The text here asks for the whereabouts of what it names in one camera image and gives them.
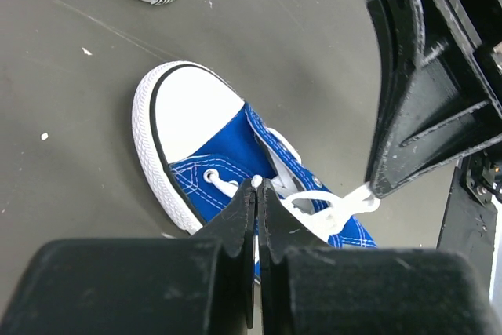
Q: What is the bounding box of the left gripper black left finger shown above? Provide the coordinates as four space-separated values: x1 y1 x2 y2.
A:
1 179 258 334

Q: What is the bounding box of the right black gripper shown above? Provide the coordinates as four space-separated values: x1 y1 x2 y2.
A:
336 0 502 297

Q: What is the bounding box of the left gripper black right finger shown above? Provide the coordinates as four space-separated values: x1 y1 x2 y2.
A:
256 180 501 334

